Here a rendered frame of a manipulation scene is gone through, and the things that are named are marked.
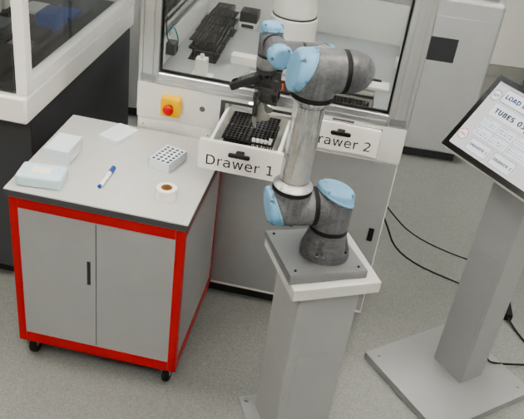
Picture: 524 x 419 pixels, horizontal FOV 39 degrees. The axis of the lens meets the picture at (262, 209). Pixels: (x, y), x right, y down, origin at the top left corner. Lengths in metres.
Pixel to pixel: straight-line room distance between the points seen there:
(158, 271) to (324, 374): 0.65
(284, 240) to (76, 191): 0.71
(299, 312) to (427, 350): 1.03
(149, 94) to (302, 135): 1.01
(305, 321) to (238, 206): 0.84
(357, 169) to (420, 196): 1.49
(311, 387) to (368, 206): 0.78
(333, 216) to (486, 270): 0.84
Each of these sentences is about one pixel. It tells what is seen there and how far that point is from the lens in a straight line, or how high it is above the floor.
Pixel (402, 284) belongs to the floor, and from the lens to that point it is 3.53.
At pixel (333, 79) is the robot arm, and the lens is 1.89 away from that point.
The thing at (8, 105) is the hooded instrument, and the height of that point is 0.87.
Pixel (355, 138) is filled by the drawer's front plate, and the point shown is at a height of 0.88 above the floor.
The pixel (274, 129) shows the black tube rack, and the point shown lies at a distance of 2.66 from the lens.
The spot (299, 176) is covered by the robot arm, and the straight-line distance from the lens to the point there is 2.02.
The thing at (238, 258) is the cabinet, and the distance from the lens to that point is 3.11.
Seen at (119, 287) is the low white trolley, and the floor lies 0.44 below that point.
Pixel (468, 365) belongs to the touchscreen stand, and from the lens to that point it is 3.01.
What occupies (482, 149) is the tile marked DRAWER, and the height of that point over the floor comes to 1.01.
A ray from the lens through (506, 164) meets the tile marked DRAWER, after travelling 2.52.
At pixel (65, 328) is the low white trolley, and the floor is 0.19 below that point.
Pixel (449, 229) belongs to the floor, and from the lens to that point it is 4.03.
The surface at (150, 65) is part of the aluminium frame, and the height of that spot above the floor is 1.01.
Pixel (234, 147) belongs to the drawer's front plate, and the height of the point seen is 0.92.
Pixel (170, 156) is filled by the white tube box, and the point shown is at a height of 0.80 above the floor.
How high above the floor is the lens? 2.08
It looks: 33 degrees down
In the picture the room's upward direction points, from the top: 8 degrees clockwise
